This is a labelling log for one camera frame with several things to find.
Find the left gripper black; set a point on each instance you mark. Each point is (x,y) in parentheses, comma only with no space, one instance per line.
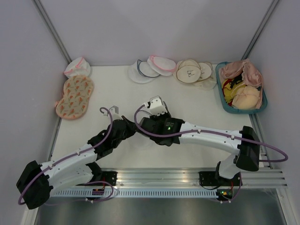
(131,126)

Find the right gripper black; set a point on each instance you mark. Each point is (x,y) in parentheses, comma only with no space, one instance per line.
(155,117)

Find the dusty pink bra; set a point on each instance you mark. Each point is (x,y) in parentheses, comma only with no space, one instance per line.
(250,74)

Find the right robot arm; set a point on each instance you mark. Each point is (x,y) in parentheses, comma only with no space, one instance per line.
(242,145)

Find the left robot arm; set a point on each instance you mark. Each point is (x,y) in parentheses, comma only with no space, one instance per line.
(39,182)

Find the blue-trimmed mesh bag centre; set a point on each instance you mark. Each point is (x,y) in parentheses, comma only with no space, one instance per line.
(141,72)

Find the pink-trimmed mesh bag centre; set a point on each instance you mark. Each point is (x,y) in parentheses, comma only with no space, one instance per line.
(162,66)

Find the pink-trimmed mesh bag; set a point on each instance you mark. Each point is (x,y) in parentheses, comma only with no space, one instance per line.
(78,66)
(162,66)

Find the beige laundry bag front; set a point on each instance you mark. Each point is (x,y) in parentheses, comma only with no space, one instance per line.
(188,71)

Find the beige laundry bag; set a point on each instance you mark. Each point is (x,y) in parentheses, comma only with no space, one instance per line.
(207,80)
(188,71)

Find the beige laundry bag back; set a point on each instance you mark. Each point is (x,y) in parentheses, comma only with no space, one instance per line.
(207,80)

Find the floral patterned laundry bag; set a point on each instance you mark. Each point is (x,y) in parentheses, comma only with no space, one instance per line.
(77,91)

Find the yellow bra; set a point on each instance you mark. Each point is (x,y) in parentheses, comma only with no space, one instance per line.
(229,93)

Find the pink-trimmed mesh bag left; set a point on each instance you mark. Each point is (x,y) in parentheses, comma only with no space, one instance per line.
(78,66)

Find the peach bra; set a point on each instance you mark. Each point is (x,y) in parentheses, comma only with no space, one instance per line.
(247,98)

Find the black bra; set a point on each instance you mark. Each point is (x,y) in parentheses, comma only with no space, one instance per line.
(235,81)

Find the teal plastic basket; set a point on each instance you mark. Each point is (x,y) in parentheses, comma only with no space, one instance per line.
(228,108)

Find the right corner aluminium profile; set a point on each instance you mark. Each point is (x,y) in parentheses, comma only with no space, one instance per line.
(261,27)

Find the corner aluminium profile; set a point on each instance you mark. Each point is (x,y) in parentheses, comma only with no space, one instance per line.
(261,27)
(51,28)

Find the left corner aluminium profile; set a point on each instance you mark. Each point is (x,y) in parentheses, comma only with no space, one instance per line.
(51,28)

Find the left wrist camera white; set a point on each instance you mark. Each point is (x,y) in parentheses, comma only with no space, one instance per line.
(114,110)

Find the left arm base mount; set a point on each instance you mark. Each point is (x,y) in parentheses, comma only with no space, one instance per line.
(107,176)

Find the white slotted cable duct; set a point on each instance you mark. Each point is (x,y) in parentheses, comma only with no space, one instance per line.
(142,192)

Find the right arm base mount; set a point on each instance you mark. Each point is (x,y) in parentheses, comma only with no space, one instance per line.
(208,180)

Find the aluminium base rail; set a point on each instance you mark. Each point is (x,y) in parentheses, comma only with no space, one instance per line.
(172,177)

